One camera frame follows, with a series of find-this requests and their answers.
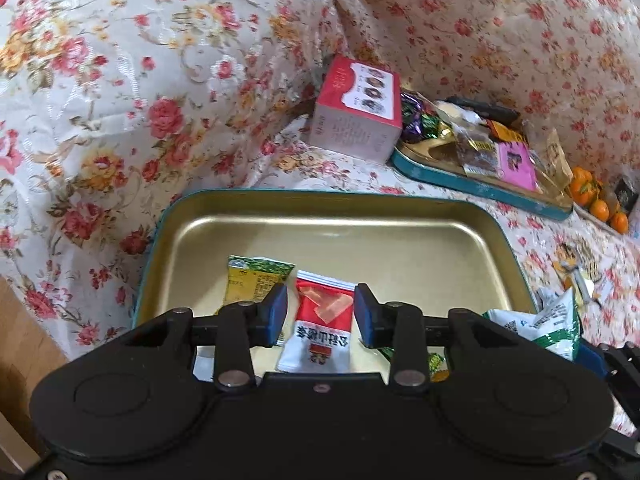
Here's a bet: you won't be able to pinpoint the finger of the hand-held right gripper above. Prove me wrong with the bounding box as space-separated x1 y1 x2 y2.
576 341 640 437

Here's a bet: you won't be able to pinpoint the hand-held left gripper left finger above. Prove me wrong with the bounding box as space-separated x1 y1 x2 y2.
120 283 290 394

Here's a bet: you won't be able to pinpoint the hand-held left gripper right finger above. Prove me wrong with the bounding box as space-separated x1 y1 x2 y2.
353 282 521 394

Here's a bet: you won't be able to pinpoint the yellow and green snack packet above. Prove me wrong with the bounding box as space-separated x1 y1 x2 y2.
227 255 296 317

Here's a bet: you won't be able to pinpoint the red and white snack packet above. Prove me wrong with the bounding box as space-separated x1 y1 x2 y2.
277 270 357 374

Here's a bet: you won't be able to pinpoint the green and white snack packet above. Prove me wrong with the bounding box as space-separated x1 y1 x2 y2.
482 285 583 361

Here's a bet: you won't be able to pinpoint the gold tin tray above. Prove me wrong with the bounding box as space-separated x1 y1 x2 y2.
131 187 541 383

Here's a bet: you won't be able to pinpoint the pile of wrapped snacks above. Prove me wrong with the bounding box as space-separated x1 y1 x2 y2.
400 87 575 206

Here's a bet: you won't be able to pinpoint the scattered small packets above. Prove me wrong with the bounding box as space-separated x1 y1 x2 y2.
552 240 619 307

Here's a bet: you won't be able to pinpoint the small oranges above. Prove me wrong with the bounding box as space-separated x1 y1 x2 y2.
572 204 626 237

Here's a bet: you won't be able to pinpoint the teal tin tray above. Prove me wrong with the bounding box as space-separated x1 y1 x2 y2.
390 130 575 222

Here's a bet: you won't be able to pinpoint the small dark box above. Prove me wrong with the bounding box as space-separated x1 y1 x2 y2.
612 176 637 211

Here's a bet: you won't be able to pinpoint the red and white box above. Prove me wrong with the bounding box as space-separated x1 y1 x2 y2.
307 54 403 165

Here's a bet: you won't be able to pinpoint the pink snack packet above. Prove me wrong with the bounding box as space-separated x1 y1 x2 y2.
495 141 543 192

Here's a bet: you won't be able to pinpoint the black flat object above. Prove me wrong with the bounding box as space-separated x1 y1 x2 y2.
445 96 521 123

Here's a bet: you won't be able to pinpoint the floral sofa cover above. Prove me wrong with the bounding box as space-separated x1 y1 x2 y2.
0 0 640 361

